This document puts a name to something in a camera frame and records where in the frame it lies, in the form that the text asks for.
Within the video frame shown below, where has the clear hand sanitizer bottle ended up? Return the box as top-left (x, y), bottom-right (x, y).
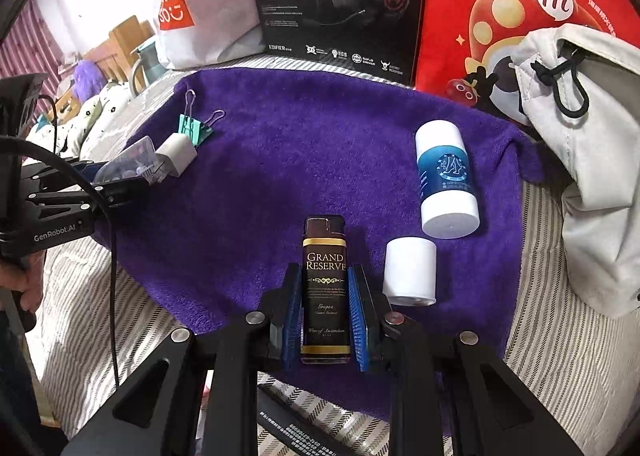
top-left (93, 136), bottom-right (160, 185)

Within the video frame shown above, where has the white USB charger plug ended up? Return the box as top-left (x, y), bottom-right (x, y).
top-left (151, 133), bottom-right (198, 184)

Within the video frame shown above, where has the small white roll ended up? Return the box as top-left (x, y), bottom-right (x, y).
top-left (383, 237), bottom-right (437, 306)

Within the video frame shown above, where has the teal binder clip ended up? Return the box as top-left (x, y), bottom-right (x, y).
top-left (178, 89), bottom-right (226, 148)

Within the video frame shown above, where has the dark Grand Reserve lighter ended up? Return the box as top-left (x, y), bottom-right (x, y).
top-left (300, 214), bottom-right (352, 365)

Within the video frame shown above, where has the white blue cylindrical bottle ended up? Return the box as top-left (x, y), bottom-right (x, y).
top-left (414, 120), bottom-right (480, 239)

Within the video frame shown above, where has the black rectangular stick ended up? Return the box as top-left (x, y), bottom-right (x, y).
top-left (256, 386), bottom-right (357, 456)

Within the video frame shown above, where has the person's left hand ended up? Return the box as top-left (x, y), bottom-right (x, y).
top-left (0, 251), bottom-right (47, 313)

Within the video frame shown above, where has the purple plush toy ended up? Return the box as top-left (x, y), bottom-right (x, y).
top-left (73, 60), bottom-right (106, 104)

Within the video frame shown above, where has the wooden headboard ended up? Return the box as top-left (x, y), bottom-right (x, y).
top-left (82, 15), bottom-right (155, 82)

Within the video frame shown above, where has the teal kettle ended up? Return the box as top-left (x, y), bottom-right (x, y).
top-left (129, 36), bottom-right (167, 98)

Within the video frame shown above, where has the purple towel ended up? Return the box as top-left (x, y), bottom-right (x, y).
top-left (94, 66), bottom-right (547, 422)

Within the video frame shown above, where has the white Miniso plastic bag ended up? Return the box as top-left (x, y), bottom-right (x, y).
top-left (156, 0), bottom-right (265, 70)

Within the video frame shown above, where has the grey Nike waist bag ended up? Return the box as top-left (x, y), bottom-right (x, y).
top-left (511, 24), bottom-right (639, 318)

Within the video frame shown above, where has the red paper shopping bag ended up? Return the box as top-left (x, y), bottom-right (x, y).
top-left (416, 0), bottom-right (639, 128)

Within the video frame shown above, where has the black cable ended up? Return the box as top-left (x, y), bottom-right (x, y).
top-left (0, 135), bottom-right (122, 389)

